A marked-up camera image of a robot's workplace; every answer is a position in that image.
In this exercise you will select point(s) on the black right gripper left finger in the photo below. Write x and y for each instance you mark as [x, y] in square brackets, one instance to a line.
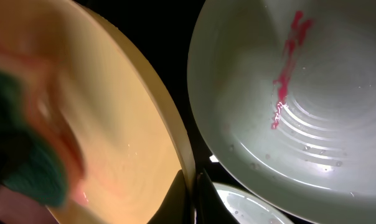
[175, 208]

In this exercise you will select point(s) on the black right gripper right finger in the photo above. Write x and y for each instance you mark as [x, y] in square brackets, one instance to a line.
[210, 208]

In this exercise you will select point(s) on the yellow plate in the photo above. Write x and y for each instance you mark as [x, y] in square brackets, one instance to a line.
[131, 135]

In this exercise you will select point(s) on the green plate with red stain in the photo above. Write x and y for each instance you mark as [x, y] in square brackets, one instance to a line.
[284, 95]

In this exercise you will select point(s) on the green yellow sponge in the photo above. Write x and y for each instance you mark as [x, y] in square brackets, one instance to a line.
[42, 162]

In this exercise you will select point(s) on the black round tray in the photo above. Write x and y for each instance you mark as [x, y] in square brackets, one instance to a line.
[162, 31]

